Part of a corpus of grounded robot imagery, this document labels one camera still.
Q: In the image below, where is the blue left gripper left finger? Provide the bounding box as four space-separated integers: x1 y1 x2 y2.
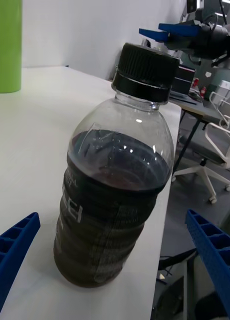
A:
0 211 41 320

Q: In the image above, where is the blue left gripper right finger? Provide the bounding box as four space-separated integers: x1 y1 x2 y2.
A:
185 209 230 318

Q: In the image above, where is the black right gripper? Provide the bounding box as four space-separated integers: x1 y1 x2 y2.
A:
138 20 214 55

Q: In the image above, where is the dark drink bottle black cap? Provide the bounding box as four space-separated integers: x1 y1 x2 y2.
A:
52 42 180 288

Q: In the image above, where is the open laptop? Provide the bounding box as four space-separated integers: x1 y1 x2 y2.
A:
169 63 199 105

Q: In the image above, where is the desk with black legs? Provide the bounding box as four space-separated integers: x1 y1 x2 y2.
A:
169 96 214 176

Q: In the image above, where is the white office chair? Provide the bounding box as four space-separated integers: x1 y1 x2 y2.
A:
171 121 230 205
208 91 230 129

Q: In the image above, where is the yellow-green plastic bin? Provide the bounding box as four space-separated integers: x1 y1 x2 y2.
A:
0 0 23 94

